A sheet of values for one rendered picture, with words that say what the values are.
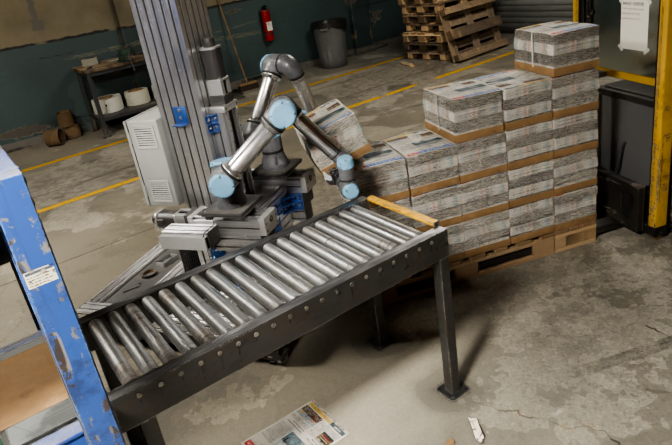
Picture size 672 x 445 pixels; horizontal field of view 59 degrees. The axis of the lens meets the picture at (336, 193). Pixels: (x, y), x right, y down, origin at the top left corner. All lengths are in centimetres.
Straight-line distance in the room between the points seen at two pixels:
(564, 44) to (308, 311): 206
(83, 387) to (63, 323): 18
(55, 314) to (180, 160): 175
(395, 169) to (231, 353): 148
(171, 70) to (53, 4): 615
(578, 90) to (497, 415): 178
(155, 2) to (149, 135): 65
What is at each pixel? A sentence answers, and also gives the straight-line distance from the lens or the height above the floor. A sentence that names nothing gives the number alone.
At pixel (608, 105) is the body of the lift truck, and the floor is 68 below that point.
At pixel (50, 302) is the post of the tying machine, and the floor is 125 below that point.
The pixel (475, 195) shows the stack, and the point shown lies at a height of 52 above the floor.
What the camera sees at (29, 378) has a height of 80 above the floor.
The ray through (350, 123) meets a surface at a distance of 298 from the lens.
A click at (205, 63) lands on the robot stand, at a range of 297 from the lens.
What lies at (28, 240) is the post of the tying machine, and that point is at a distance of 143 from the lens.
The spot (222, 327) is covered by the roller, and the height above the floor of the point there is 80.
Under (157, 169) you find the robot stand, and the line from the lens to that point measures 318.
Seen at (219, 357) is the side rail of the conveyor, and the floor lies 76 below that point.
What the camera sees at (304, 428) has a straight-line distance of 275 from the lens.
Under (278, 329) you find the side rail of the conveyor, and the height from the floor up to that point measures 75.
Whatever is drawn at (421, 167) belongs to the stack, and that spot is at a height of 75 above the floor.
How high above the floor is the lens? 188
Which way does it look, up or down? 22 degrees down
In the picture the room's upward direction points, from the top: 9 degrees counter-clockwise
